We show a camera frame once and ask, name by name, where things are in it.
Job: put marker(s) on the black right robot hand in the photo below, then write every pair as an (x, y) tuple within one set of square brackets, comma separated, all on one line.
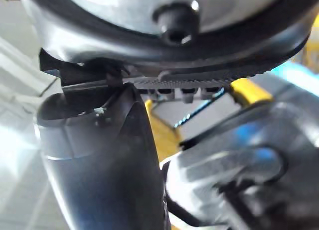
[(104, 170)]

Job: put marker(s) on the yellow metal shelf frame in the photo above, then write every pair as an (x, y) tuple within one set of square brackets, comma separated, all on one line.
[(251, 91)]

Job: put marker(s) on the grey shelf board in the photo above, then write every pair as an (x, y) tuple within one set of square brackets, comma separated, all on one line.
[(211, 110)]

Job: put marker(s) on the silver robot leg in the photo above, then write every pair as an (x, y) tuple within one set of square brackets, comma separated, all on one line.
[(224, 165)]

